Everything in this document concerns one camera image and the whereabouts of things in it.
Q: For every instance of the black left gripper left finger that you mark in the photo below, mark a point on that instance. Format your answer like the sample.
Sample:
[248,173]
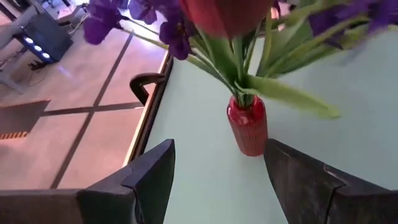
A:
[109,205]

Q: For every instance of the teal table mat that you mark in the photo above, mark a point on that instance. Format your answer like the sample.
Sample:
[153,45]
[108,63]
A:
[342,140]

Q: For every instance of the black table clamp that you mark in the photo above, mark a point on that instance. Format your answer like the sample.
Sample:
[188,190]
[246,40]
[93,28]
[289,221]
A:
[140,84]

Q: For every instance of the purple artificial flower bunch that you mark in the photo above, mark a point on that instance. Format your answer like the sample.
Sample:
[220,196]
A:
[382,12]
[102,21]

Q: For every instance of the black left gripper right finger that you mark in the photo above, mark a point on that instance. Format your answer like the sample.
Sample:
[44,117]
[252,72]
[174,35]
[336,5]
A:
[326,202]

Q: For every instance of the computer tower blue lights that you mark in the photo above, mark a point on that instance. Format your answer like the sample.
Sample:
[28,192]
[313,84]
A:
[53,40]

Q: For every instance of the red ribbed vase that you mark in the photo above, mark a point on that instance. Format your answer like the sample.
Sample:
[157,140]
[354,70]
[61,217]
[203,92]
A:
[248,130]

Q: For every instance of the black mat orange-striped edge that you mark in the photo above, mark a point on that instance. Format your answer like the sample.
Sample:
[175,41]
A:
[18,118]

